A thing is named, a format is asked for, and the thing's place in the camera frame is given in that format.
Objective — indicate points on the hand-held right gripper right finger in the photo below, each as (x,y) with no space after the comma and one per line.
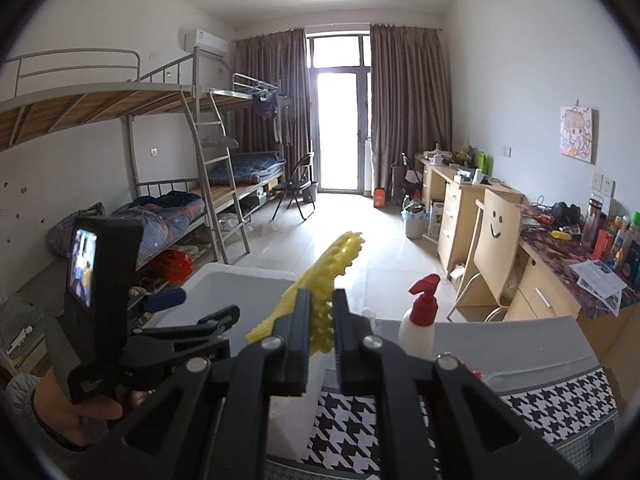
(341,345)

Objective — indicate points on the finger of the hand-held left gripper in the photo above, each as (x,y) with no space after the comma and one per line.
(165,300)
(200,332)

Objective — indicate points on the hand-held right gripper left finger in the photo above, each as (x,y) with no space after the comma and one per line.
(304,345)

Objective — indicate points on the white foam box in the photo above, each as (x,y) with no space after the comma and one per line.
(235,290)

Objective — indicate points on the yellow bumpy soft toy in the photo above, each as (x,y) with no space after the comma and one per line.
(330,260)

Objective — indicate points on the person's left forearm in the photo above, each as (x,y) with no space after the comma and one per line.
(20,390)

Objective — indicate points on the person's left hand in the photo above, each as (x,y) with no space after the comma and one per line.
(75,422)

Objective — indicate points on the red plastic bag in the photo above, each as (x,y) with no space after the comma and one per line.
(172,265)

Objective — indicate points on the blue star print quilt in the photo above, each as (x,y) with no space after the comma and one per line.
(160,215)

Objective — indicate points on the white bottle with red top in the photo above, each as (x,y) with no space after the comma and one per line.
(417,330)

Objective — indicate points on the red and white packet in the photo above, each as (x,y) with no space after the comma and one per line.
(472,374)

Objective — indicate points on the white bucket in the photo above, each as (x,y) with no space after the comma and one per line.
(415,222)

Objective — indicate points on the grey metal bed ladder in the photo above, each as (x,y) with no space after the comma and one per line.
(220,160)

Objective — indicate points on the small orange heater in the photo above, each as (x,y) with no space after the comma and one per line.
(380,198)

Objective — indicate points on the blue plaid bedding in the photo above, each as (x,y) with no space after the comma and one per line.
(250,165)

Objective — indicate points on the black folding chair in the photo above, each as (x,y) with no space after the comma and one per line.
(300,180)

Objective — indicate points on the grey metal bunk bed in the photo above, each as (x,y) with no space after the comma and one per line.
(90,105)
(250,92)

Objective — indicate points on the grey pillow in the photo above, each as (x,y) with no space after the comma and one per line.
(220,141)

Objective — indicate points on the wooden desk with drawers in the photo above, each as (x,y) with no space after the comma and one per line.
(455,215)

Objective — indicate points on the wooden chair with smiley face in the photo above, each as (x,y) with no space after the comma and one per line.
(495,240)

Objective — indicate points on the wooden desk with printed mat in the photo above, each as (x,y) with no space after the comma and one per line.
(545,290)

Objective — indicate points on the glass balcony door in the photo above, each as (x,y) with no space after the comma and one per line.
(340,130)

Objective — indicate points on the hanging dark clothes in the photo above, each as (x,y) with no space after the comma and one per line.
(265,107)

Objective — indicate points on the black white houndstooth cloth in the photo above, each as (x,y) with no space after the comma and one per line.
(550,410)

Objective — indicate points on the green box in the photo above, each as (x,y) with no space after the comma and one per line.
(480,161)

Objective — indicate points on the brown curtain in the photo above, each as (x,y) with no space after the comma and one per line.
(270,90)
(407,105)

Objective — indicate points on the yellow item on desk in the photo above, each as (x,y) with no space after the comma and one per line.
(560,234)

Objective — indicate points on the white air conditioner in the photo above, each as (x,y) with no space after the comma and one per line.
(206,41)

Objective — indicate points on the black headphones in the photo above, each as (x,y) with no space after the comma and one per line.
(567,212)

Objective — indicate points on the printed paper sheets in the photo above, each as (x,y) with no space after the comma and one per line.
(597,282)

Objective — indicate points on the dark water bottle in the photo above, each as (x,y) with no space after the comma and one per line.
(592,220)

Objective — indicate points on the group of toiletry bottles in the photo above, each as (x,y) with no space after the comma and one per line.
(620,250)

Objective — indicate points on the white wall socket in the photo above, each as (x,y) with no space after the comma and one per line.
(602,185)

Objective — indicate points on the pink cartoon wall picture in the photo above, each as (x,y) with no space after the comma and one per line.
(577,132)

